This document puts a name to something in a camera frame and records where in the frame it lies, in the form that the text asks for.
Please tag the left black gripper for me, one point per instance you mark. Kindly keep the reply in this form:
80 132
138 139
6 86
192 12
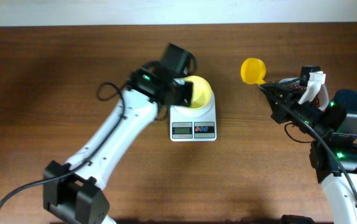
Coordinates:
183 94

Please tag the red adzuki beans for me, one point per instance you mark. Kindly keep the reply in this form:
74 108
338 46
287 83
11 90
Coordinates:
315 102

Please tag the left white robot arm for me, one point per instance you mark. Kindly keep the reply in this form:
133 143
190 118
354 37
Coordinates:
75 193

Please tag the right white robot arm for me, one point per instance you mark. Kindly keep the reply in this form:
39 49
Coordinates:
333 150

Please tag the clear plastic food container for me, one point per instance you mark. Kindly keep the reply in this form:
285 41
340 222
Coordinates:
322 94

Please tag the pale yellow plastic bowl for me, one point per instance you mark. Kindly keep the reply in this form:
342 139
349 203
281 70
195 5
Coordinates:
202 92

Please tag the white digital kitchen scale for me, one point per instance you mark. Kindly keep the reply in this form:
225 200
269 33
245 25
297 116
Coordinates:
188 124

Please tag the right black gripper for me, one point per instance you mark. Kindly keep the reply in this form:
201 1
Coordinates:
279 102

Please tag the yellow plastic measuring scoop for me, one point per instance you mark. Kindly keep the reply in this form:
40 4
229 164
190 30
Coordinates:
253 71

